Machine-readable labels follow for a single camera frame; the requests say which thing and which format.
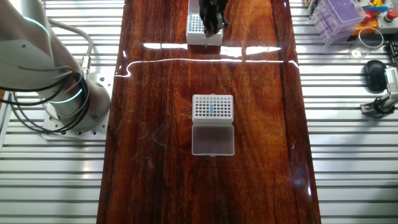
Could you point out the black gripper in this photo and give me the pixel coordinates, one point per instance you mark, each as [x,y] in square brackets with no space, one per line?
[213,9]

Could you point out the colourful plastic toy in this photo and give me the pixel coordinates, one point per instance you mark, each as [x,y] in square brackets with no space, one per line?
[377,4]

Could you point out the black keyboard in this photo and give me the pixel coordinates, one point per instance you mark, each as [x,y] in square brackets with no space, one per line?
[394,53]

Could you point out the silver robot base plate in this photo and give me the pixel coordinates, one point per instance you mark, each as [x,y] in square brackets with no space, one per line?
[102,84]

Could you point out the red emergency stop button box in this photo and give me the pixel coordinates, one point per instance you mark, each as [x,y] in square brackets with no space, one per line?
[391,15]

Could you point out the purple pipette tip box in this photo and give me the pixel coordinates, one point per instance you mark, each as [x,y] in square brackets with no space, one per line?
[339,15]

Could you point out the white hinged pipette tip box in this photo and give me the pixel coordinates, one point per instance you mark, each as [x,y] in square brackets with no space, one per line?
[213,140]
[196,39]

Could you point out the silver depth camera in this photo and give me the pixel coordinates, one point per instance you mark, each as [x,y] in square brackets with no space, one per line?
[391,81]

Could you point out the glossy wooden board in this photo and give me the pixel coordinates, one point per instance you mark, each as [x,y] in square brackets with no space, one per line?
[248,124]

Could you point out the clear plastic cup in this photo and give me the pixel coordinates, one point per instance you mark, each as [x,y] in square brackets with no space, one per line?
[355,53]

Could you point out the black computer mouse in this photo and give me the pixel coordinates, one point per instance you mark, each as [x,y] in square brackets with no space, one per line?
[374,76]

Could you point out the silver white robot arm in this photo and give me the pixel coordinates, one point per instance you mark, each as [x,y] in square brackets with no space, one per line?
[25,46]

